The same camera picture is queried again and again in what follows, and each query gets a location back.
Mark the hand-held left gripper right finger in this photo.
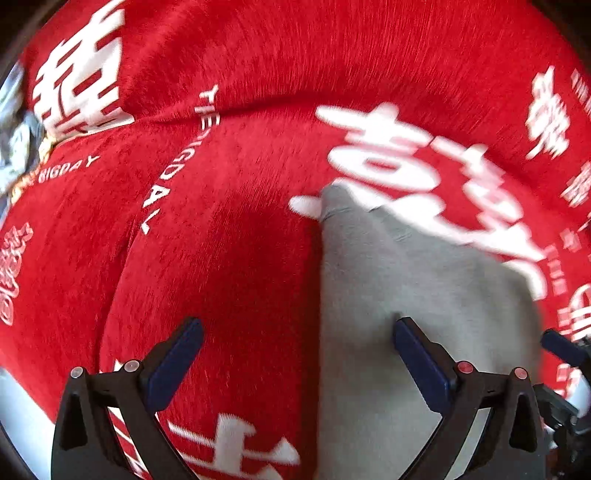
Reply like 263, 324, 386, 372
392, 316, 555, 480

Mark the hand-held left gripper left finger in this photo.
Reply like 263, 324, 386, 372
52, 318, 205, 480

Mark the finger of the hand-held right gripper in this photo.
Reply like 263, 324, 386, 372
540, 329, 591, 370

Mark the grey small garment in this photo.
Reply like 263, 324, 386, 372
316, 182, 546, 480

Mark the printed grey cloth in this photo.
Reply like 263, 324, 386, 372
0, 60, 57, 205

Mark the red printed blanket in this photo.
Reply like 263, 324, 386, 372
0, 0, 591, 480

